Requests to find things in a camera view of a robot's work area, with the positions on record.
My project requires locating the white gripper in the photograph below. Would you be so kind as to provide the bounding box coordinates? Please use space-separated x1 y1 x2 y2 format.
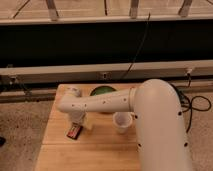
69 111 93 130

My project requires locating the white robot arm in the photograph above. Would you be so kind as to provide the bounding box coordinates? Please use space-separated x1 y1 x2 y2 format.
58 79 193 171

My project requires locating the green bowl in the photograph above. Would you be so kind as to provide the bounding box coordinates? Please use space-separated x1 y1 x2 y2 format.
90 86 115 96

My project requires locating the white rail bar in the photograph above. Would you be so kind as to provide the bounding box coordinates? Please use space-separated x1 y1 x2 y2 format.
0 60 213 84

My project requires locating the black floor cable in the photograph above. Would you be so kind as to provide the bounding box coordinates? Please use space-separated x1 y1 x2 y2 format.
171 73 212 134

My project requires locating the black hanging cable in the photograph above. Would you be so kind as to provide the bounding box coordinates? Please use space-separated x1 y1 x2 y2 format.
119 12 152 81

